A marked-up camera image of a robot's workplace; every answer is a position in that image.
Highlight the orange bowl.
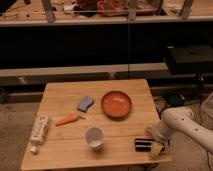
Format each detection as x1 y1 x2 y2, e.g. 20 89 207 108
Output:
101 91 132 119

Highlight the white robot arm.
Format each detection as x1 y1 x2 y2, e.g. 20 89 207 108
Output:
146 107 213 155

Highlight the white toothpaste tube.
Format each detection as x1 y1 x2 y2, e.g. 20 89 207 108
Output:
30 115 50 154

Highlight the wooden table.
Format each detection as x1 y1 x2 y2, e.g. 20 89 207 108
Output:
20 78 174 171

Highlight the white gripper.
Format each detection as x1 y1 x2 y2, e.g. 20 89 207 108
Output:
145 126 169 159

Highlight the blue sponge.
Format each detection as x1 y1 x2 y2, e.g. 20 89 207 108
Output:
77 96 94 112

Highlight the black box on shelf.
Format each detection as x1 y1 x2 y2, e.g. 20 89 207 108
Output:
165 45 213 74

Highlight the orange toy carrot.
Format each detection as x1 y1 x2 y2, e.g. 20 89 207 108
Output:
55 114 85 126

